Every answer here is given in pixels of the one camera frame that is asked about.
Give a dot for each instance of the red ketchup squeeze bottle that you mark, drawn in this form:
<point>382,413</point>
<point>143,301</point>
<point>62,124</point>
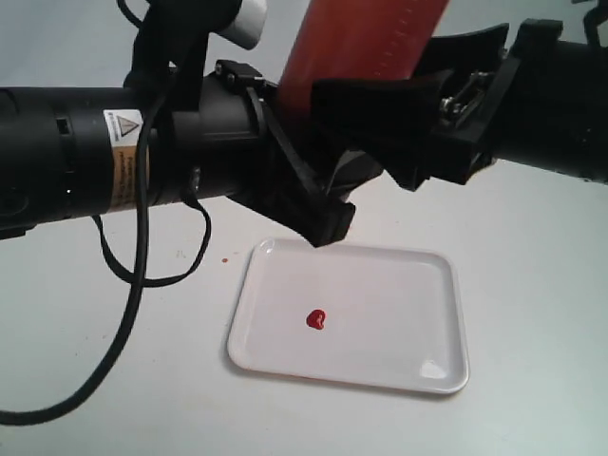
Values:
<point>355,39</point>

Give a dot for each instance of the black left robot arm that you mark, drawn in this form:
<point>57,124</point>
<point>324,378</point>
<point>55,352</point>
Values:
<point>69,153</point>

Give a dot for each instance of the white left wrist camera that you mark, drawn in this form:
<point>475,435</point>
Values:
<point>172,38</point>

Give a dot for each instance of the red ketchup blob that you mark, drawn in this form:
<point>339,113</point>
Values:
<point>316,319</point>

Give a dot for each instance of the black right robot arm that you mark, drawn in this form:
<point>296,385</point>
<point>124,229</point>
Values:
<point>563,102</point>

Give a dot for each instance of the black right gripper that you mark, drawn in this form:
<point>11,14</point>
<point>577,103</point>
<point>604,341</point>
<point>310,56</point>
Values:
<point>449,121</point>

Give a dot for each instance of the white rectangular plastic tray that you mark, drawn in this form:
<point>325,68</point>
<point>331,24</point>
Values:
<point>394,317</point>

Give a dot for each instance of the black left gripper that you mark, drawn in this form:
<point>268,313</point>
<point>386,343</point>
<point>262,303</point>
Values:
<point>262,168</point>

